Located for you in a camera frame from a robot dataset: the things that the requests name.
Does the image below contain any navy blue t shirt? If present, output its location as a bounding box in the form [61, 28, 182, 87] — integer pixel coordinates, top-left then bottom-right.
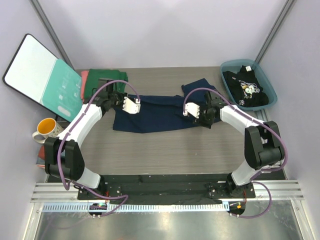
[112, 78, 216, 134]

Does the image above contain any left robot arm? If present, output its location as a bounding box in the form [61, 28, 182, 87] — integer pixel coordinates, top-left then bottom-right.
[43, 78, 128, 200]

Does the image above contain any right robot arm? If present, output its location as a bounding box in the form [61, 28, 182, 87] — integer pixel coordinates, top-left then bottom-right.
[183, 90, 288, 198]

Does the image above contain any stack of books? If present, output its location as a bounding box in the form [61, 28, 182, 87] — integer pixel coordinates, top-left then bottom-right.
[36, 157, 45, 169]

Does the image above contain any folded green t shirt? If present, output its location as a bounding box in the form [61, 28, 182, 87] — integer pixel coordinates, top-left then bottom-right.
[82, 69, 129, 103]

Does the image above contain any folded pink t shirt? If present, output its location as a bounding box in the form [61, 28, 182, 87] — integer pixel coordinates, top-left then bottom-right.
[80, 70, 89, 100]

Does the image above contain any black printed t shirt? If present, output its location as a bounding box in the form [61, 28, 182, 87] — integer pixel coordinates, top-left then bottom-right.
[222, 65, 269, 108]

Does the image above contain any teal plastic bin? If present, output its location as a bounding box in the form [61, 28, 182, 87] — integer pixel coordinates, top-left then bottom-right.
[220, 59, 278, 111]

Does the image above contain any yellow inside floral mug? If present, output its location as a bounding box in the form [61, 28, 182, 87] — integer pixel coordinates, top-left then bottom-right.
[32, 117, 64, 144]

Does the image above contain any white and teal board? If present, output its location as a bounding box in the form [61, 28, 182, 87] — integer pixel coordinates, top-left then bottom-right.
[2, 34, 83, 122]

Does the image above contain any red small box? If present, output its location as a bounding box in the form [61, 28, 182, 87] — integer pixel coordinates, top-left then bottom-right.
[38, 145, 45, 160]

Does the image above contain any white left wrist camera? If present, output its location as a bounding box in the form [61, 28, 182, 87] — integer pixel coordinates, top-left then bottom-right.
[122, 96, 141, 115]

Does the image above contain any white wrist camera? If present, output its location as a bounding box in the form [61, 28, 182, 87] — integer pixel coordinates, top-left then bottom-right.
[182, 102, 200, 119]
[122, 96, 141, 115]

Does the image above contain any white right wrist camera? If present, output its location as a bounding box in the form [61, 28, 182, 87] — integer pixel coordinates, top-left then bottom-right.
[182, 102, 200, 119]

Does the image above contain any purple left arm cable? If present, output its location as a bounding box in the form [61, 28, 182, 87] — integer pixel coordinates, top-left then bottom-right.
[57, 79, 141, 218]

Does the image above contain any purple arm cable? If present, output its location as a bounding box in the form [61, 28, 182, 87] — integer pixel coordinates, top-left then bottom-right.
[183, 87, 289, 219]
[57, 79, 141, 218]

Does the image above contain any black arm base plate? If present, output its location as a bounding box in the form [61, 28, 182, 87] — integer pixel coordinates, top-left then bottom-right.
[46, 173, 287, 201]

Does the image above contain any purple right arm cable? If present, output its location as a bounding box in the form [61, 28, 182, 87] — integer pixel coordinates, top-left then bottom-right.
[183, 87, 289, 219]

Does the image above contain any left aluminium frame post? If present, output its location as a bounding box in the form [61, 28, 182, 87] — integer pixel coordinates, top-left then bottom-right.
[29, 0, 75, 70]

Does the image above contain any aluminium frame post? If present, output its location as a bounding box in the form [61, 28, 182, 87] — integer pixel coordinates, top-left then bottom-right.
[29, 0, 75, 70]
[255, 0, 296, 64]

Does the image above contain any aluminium front rail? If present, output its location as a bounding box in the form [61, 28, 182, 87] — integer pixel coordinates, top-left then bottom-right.
[31, 180, 304, 216]

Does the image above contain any right aluminium frame post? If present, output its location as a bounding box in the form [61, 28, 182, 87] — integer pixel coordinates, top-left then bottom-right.
[255, 0, 296, 64]

